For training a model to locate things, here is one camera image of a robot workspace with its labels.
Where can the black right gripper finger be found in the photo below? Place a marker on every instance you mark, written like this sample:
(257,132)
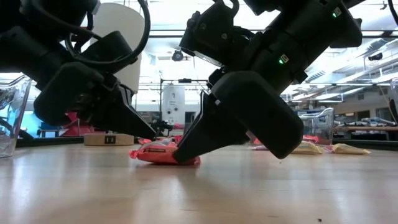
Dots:
(205,133)

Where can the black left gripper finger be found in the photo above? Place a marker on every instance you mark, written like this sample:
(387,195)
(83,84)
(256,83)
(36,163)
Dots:
(124,121)

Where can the orange Reese's candy packet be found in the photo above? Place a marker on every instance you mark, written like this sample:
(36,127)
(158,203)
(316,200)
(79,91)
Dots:
(178,139)
(144,141)

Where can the orange silver candy packet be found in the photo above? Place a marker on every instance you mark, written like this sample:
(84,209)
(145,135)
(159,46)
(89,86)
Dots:
(164,140)

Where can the orange packet with white label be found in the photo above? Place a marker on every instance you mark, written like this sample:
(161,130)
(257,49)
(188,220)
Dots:
(155,154)

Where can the yellow candy bar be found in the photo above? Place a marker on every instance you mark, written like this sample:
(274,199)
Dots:
(349,149)
(308,148)

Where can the black background robot arm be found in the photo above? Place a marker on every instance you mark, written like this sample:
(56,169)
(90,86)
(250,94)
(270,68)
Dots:
(161,127)

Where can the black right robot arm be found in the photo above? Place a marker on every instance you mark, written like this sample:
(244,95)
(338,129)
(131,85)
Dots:
(311,25)

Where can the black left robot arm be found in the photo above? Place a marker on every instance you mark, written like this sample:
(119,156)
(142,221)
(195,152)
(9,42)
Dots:
(31,37)

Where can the orange red candy bar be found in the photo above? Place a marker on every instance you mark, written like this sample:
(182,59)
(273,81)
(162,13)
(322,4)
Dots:
(256,144)

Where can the red candy packets right pile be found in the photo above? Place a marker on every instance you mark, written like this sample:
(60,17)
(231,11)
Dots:
(46,141)

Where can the silver pink candy bar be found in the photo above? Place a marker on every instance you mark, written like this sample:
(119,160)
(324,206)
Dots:
(311,138)

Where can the pink red candy bar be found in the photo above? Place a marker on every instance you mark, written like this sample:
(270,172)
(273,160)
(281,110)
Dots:
(328,148)

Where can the red storage bin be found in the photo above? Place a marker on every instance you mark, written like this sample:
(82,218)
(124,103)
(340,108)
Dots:
(77,130)
(73,117)

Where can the white column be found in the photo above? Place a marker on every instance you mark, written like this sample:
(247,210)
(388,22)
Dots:
(173,99)

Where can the blue shelf bins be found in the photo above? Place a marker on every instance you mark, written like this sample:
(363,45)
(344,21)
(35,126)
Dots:
(306,112)

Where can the clear plastic bin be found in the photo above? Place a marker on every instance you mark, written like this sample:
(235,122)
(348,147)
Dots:
(320,124)
(12,109)
(394,93)

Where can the white shade wooden base lamp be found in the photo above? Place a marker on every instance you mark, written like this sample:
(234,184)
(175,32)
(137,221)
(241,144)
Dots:
(124,18)

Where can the wooden workbench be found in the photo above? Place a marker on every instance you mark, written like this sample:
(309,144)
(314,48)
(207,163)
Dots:
(367,128)

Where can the black frame stand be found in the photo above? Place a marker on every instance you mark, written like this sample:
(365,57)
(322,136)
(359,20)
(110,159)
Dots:
(185,80)

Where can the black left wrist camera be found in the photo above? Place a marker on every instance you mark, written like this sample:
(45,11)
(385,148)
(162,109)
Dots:
(109,46)

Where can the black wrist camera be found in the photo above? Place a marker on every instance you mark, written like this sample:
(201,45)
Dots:
(214,34)
(109,46)

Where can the black ceiling camera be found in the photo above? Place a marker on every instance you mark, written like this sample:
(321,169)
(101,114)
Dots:
(177,56)
(375,57)

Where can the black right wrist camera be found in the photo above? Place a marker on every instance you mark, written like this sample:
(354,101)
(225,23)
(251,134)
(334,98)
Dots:
(214,34)

